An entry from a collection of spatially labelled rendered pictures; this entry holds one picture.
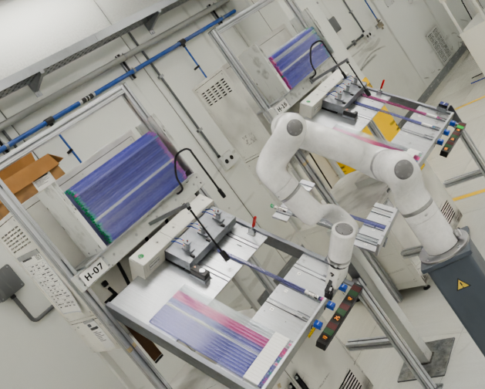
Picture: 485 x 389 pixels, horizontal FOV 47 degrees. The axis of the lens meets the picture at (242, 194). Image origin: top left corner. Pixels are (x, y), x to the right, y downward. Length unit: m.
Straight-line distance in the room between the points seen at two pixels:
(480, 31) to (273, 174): 4.76
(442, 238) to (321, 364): 0.91
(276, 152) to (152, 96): 2.79
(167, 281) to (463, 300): 1.13
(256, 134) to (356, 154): 1.42
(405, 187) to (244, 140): 1.60
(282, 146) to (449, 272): 0.75
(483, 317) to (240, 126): 1.78
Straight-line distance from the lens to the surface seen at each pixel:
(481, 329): 2.24
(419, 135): 3.26
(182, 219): 2.46
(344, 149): 1.91
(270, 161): 1.86
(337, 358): 2.73
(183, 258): 2.32
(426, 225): 2.04
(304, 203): 1.90
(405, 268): 3.35
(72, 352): 3.78
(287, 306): 2.23
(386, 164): 1.91
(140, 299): 2.29
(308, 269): 2.37
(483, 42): 6.44
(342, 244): 1.95
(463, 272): 2.10
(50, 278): 2.48
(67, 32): 4.47
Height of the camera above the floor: 1.63
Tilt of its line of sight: 10 degrees down
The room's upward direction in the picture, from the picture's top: 36 degrees counter-clockwise
